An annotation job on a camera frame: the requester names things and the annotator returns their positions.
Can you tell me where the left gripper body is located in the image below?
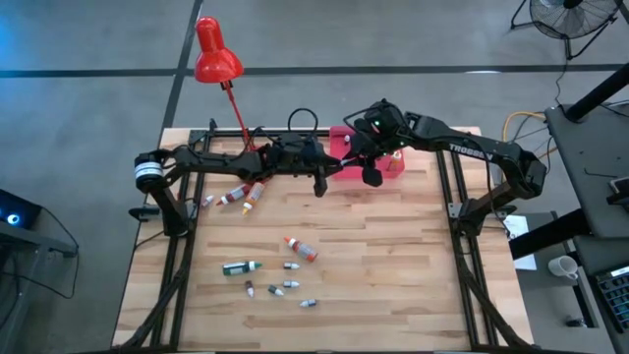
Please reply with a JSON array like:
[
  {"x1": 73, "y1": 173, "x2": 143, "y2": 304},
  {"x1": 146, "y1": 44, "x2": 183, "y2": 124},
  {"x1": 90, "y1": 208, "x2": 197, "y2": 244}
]
[{"x1": 264, "y1": 131, "x2": 330, "y2": 179}]

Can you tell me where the large dark red coloring bottle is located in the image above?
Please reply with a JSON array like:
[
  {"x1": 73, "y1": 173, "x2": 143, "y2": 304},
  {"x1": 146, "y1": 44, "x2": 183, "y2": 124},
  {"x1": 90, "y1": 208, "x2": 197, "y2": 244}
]
[{"x1": 216, "y1": 183, "x2": 253, "y2": 207}]

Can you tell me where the black keyboard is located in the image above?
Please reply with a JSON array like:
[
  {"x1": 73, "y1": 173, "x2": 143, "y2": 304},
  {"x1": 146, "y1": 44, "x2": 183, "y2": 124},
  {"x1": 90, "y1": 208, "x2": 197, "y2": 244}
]
[{"x1": 593, "y1": 265, "x2": 629, "y2": 335}]

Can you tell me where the pink plastic bin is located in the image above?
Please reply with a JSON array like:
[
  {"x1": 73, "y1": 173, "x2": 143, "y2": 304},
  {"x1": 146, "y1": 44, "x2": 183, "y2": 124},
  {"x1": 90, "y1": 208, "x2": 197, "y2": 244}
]
[{"x1": 327, "y1": 125, "x2": 407, "y2": 180}]

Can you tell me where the large yellow coloring bottle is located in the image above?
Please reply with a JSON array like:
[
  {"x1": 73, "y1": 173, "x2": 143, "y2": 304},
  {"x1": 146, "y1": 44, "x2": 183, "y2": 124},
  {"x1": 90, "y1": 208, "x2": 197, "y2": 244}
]
[{"x1": 241, "y1": 181, "x2": 265, "y2": 216}]

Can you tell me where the large red-orange coloring bottle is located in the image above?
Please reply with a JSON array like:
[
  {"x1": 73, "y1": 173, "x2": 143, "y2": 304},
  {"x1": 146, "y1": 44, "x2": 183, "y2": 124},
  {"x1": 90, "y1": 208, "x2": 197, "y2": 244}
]
[{"x1": 283, "y1": 236, "x2": 319, "y2": 264}]

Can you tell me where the black device with blue light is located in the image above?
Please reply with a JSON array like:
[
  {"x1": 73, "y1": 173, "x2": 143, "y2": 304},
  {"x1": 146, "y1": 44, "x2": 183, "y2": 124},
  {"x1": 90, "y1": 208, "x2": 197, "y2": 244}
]
[{"x1": 0, "y1": 189, "x2": 43, "y2": 232}]

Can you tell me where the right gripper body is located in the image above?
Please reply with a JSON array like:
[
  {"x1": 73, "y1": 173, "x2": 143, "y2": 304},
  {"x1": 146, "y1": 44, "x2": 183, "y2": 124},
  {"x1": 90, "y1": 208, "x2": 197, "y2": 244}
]
[{"x1": 351, "y1": 99, "x2": 414, "y2": 156}]

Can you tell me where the grey side table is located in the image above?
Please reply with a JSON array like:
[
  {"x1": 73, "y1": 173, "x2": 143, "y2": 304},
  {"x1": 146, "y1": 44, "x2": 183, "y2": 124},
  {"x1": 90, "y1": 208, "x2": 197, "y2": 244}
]
[{"x1": 543, "y1": 100, "x2": 629, "y2": 240}]

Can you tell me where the large green coloring bottle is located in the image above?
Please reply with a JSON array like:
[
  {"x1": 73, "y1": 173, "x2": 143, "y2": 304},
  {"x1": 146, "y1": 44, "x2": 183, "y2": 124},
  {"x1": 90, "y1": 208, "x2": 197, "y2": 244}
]
[{"x1": 222, "y1": 261, "x2": 263, "y2": 276}]

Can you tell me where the yellow cable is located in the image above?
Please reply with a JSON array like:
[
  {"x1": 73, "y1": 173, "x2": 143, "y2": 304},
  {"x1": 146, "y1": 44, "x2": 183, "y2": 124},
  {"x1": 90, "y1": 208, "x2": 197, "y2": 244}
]
[{"x1": 501, "y1": 110, "x2": 559, "y2": 163}]

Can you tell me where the black metal table frame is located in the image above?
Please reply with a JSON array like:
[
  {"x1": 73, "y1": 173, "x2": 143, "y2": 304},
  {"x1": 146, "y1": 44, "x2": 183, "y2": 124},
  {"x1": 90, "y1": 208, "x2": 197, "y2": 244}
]
[{"x1": 115, "y1": 117, "x2": 535, "y2": 354}]

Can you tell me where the white paper sheet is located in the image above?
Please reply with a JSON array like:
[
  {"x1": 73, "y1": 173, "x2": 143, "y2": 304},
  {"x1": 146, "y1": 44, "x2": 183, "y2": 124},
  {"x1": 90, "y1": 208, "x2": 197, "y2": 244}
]
[{"x1": 501, "y1": 214, "x2": 539, "y2": 272}]

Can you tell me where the black slanted beam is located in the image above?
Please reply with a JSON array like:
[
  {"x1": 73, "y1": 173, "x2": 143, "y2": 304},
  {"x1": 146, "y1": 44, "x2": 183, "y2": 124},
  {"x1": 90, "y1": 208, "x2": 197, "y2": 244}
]
[{"x1": 508, "y1": 208, "x2": 594, "y2": 261}]

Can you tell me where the red desk lamp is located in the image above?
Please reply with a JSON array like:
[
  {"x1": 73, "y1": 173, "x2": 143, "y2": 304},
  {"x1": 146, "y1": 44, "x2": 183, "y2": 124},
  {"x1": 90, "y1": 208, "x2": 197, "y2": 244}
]
[{"x1": 194, "y1": 16, "x2": 279, "y2": 186}]

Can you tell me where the white mug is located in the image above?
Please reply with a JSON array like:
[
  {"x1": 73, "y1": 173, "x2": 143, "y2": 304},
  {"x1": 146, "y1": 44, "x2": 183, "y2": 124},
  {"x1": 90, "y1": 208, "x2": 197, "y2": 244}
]
[{"x1": 547, "y1": 255, "x2": 581, "y2": 281}]

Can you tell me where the grey desk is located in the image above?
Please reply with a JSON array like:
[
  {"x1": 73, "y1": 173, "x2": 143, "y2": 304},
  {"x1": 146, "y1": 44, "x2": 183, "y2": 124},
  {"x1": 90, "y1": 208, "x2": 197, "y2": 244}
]
[{"x1": 572, "y1": 234, "x2": 629, "y2": 354}]

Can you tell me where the black floor fan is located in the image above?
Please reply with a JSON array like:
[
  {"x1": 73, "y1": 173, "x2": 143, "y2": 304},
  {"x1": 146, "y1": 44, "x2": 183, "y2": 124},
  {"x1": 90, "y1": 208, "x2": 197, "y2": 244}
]
[{"x1": 509, "y1": 0, "x2": 621, "y2": 61}]

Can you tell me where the black phone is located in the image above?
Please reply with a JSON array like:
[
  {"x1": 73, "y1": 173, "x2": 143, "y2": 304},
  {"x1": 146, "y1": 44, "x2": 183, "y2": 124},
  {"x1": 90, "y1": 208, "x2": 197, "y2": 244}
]
[{"x1": 607, "y1": 176, "x2": 629, "y2": 207}]

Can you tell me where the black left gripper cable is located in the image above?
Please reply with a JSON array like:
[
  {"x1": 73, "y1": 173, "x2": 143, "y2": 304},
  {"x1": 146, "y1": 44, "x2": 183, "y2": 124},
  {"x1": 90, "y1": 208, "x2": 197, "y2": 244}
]
[{"x1": 287, "y1": 107, "x2": 320, "y2": 138}]

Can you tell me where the black slanted pole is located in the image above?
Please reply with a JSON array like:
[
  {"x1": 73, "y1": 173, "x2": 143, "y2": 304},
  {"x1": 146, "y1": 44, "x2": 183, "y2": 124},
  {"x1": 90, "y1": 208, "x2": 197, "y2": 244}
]
[{"x1": 564, "y1": 62, "x2": 629, "y2": 123}]

